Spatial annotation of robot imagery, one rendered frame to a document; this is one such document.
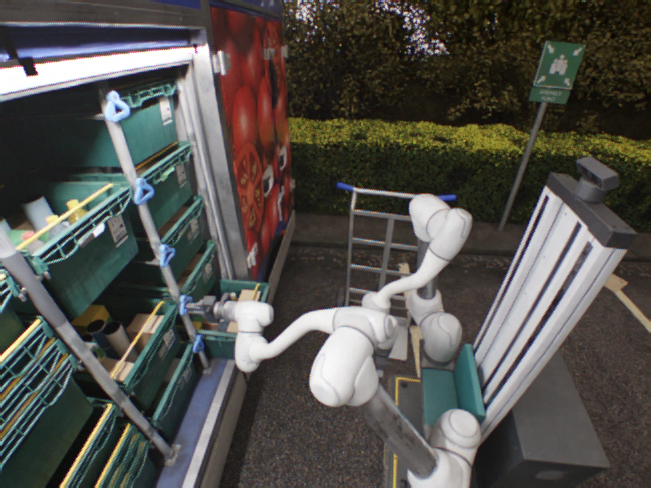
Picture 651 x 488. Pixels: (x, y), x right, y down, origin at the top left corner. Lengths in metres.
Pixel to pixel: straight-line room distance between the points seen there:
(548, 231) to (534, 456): 0.87
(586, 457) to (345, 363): 1.12
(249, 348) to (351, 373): 0.57
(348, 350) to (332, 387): 0.11
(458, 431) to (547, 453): 0.42
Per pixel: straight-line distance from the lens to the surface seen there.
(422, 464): 1.14
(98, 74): 0.99
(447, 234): 1.16
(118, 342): 1.50
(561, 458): 1.59
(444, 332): 1.53
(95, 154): 1.30
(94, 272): 1.09
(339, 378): 0.82
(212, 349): 1.78
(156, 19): 1.12
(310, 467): 2.19
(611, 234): 0.87
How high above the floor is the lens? 2.10
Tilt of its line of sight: 35 degrees down
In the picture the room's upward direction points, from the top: straight up
